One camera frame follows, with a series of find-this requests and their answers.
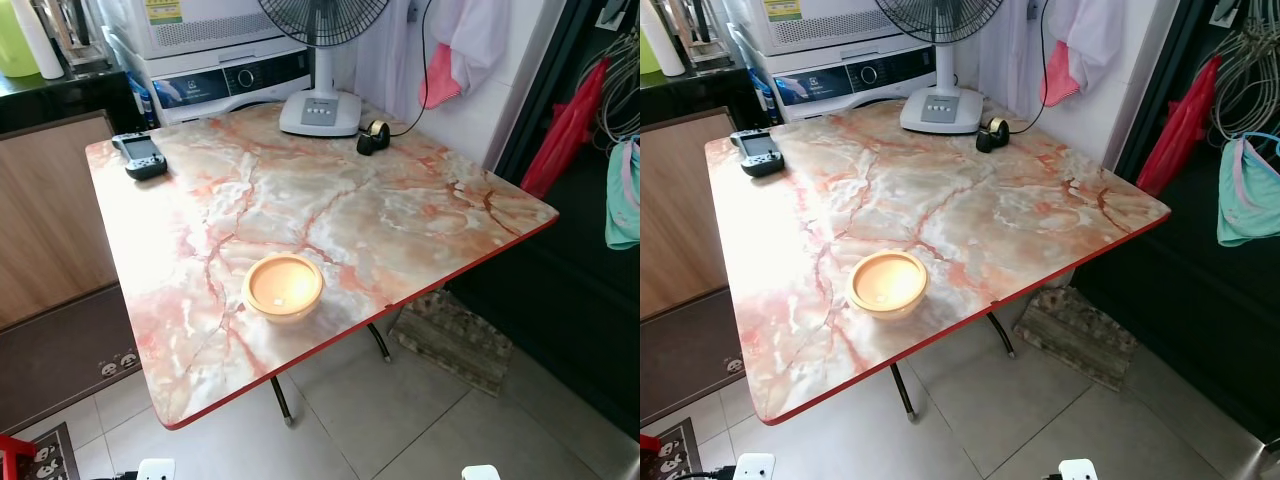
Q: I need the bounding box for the white paper roll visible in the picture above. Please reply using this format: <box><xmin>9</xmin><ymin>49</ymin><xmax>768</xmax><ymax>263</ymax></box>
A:
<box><xmin>640</xmin><ymin>0</ymin><xmax>689</xmax><ymax>79</ymax></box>
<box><xmin>10</xmin><ymin>0</ymin><xmax>67</xmax><ymax>82</ymax></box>

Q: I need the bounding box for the grey coiled cable bundle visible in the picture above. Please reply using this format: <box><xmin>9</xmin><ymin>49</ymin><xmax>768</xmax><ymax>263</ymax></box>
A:
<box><xmin>598</xmin><ymin>28</ymin><xmax>641</xmax><ymax>143</ymax></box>
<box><xmin>1203</xmin><ymin>18</ymin><xmax>1280</xmax><ymax>143</ymax></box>

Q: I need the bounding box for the teal hanging cloth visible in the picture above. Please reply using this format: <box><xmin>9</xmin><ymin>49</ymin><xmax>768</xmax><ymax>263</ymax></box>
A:
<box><xmin>1216</xmin><ymin>132</ymin><xmax>1280</xmax><ymax>249</ymax></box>
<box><xmin>604</xmin><ymin>134</ymin><xmax>641</xmax><ymax>252</ymax></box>

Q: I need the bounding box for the blue plastic bag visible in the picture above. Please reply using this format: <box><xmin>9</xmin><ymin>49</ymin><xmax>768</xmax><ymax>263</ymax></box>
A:
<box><xmin>725</xmin><ymin>22</ymin><xmax>781</xmax><ymax>123</ymax></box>
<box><xmin>103</xmin><ymin>25</ymin><xmax>161</xmax><ymax>128</ymax></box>

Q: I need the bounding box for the marble pattern folding table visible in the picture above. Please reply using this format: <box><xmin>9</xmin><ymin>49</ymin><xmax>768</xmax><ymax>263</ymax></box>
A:
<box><xmin>85</xmin><ymin>100</ymin><xmax>560</xmax><ymax>431</ymax></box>
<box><xmin>703</xmin><ymin>98</ymin><xmax>1172</xmax><ymax>427</ymax></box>

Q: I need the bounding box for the white washing machine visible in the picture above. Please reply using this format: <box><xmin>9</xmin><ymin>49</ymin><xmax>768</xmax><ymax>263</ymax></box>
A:
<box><xmin>745</xmin><ymin>0</ymin><xmax>942</xmax><ymax>123</ymax></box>
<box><xmin>128</xmin><ymin>0</ymin><xmax>314</xmax><ymax>127</ymax></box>

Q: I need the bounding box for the small panda print rug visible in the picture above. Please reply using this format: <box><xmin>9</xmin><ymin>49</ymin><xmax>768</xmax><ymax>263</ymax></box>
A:
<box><xmin>20</xmin><ymin>421</ymin><xmax>82</xmax><ymax>480</ymax></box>
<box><xmin>655</xmin><ymin>417</ymin><xmax>708</xmax><ymax>480</ymax></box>

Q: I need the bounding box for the dark brown floor mat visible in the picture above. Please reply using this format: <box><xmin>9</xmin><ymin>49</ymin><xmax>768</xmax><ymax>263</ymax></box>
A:
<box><xmin>0</xmin><ymin>284</ymin><xmax>143</xmax><ymax>437</ymax></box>
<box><xmin>640</xmin><ymin>288</ymin><xmax>747</xmax><ymax>429</ymax></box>

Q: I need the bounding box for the white hanging garment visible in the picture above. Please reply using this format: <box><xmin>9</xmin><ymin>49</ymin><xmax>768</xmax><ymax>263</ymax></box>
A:
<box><xmin>428</xmin><ymin>0</ymin><xmax>513</xmax><ymax>97</ymax></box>
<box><xmin>1047</xmin><ymin>0</ymin><xmax>1128</xmax><ymax>93</ymax></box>

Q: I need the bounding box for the black fan power cable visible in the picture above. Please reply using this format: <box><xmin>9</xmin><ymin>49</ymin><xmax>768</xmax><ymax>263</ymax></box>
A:
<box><xmin>389</xmin><ymin>0</ymin><xmax>433</xmax><ymax>137</ymax></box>
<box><xmin>1009</xmin><ymin>0</ymin><xmax>1051</xmax><ymax>134</ymax></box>

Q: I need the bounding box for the white standing fan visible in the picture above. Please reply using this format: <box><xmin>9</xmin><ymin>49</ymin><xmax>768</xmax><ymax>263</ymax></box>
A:
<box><xmin>874</xmin><ymin>0</ymin><xmax>1007</xmax><ymax>136</ymax></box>
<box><xmin>257</xmin><ymin>0</ymin><xmax>392</xmax><ymax>139</ymax></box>

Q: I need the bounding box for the red plastic bag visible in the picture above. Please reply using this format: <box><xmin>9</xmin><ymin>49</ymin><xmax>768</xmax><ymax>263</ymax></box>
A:
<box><xmin>1136</xmin><ymin>54</ymin><xmax>1224</xmax><ymax>197</ymax></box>
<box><xmin>519</xmin><ymin>57</ymin><xmax>612</xmax><ymax>200</ymax></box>

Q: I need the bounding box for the brown patterned door mat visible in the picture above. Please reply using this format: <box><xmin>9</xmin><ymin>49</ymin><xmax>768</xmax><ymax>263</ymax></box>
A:
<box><xmin>387</xmin><ymin>289</ymin><xmax>515</xmax><ymax>399</ymax></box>
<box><xmin>1011</xmin><ymin>284</ymin><xmax>1139</xmax><ymax>392</ymax></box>

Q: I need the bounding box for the black tape dispenser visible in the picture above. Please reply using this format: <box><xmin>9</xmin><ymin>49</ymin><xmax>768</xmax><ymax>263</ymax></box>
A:
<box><xmin>356</xmin><ymin>119</ymin><xmax>393</xmax><ymax>157</ymax></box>
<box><xmin>975</xmin><ymin>116</ymin><xmax>1013</xmax><ymax>154</ymax></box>

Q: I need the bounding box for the wooden cabinet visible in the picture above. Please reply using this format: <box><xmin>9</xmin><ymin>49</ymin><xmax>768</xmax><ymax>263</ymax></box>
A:
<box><xmin>640</xmin><ymin>107</ymin><xmax>739</xmax><ymax>322</ymax></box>
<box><xmin>0</xmin><ymin>109</ymin><xmax>122</xmax><ymax>332</ymax></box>

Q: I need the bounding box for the pink hanging cloth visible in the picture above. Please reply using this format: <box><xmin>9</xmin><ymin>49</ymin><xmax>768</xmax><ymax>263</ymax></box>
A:
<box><xmin>1039</xmin><ymin>40</ymin><xmax>1082</xmax><ymax>108</ymax></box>
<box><xmin>419</xmin><ymin>42</ymin><xmax>463</xmax><ymax>110</ymax></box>

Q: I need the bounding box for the black handheld game console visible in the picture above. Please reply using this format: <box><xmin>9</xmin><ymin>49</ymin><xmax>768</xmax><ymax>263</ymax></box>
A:
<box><xmin>728</xmin><ymin>129</ymin><xmax>788</xmax><ymax>179</ymax></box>
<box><xmin>110</xmin><ymin>132</ymin><xmax>170</xmax><ymax>182</ymax></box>

